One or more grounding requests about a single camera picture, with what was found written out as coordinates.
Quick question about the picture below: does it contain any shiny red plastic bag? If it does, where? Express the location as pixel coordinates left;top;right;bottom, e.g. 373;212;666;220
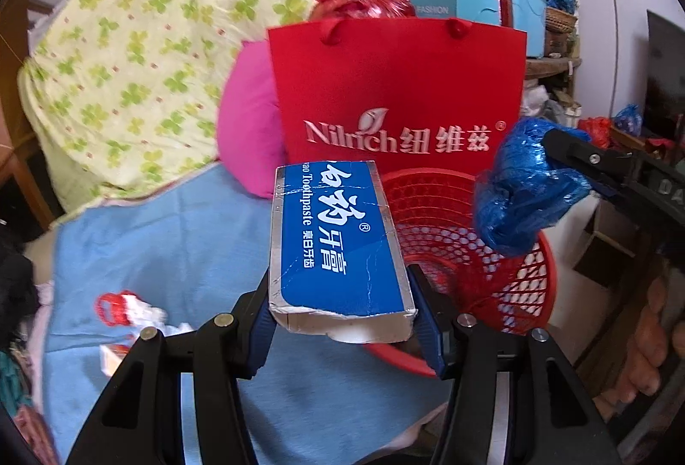
313;0;417;23

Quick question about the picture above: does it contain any small red plastic bag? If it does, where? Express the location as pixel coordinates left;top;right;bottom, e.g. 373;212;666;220
577;116;612;150

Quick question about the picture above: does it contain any green clover print quilt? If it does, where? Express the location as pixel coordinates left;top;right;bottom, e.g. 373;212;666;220
18;0;382;215

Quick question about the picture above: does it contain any wooden shelf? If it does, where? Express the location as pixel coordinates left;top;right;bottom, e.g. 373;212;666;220
524;57;583;75

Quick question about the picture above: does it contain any dark television screen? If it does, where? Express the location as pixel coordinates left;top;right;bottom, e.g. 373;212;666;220
645;10;685;145

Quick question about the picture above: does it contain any small blue plastic bag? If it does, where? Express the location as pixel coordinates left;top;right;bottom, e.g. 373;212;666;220
613;104;644;135

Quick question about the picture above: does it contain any pile of dark clothes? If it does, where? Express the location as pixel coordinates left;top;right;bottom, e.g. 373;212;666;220
0;230;41;353

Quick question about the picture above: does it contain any red and white plastic bag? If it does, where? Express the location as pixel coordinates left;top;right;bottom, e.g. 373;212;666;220
95;289;170;330

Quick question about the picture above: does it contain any light blue cardboard box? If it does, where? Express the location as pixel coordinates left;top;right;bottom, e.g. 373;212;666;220
386;0;506;27

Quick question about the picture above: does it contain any person's right hand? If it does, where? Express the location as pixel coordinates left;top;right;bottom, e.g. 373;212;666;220
593;277;667;420

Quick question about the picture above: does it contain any light blue blanket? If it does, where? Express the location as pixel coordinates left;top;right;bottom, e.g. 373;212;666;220
43;162;451;465

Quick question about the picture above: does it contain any wicker basket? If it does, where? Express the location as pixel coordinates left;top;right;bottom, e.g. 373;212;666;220
545;7;580;58

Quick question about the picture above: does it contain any red plastic mesh basket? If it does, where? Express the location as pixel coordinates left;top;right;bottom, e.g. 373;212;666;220
364;170;558;378

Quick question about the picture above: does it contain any crumpled white paper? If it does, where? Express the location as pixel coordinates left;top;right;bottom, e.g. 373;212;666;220
161;320;200;338

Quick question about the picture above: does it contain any orange snack wrapper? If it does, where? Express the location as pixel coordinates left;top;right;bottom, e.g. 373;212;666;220
99;342;133;378

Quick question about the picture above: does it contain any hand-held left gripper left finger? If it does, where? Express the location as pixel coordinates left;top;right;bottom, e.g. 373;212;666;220
64;268;280;465

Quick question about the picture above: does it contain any pink pillow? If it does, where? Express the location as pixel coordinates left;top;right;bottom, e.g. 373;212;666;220
217;39;293;199

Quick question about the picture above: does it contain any red paper shopping bag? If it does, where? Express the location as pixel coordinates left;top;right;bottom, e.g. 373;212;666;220
268;18;528;177

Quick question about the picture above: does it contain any blue toothpaste box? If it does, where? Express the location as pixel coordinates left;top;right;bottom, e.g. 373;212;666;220
268;160;419;344

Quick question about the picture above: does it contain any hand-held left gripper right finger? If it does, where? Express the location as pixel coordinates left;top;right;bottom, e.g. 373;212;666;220
405;264;624;465

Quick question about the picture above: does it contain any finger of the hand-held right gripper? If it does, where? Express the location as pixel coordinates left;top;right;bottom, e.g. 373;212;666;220
586;173;639;202
539;127;643;178

